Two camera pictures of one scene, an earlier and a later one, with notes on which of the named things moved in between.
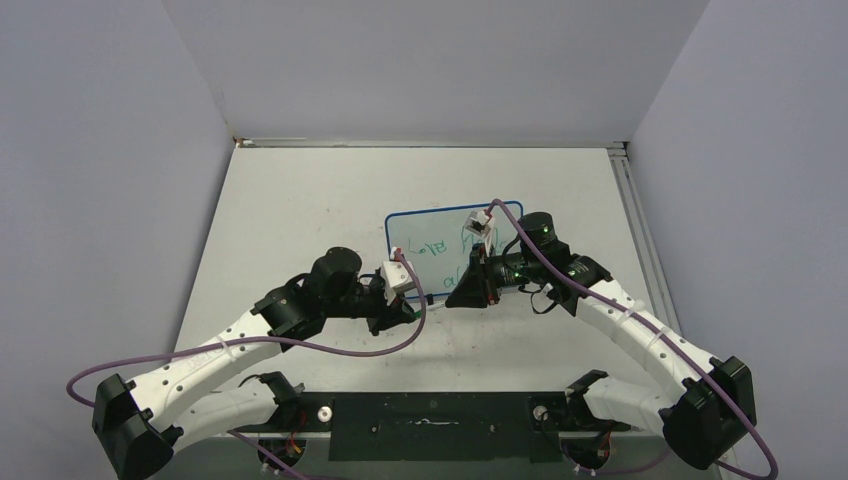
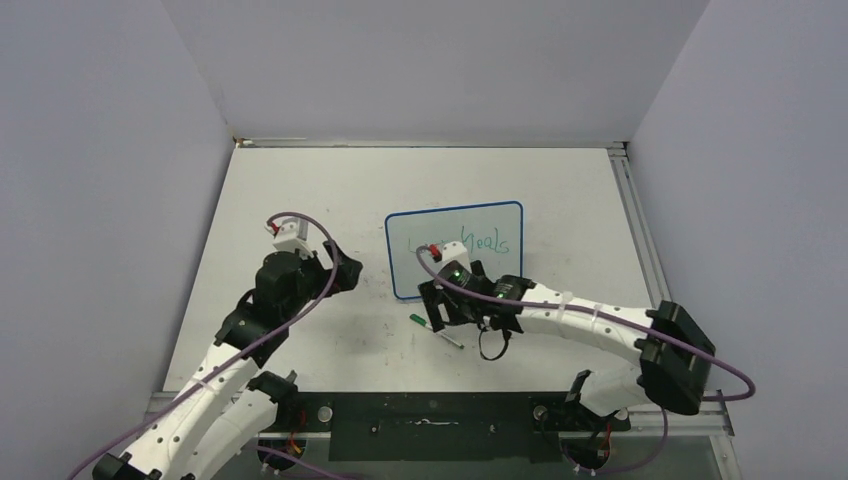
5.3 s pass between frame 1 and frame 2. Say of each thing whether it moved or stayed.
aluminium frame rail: stayed
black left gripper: moved
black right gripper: moved
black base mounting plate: stayed
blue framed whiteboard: stayed
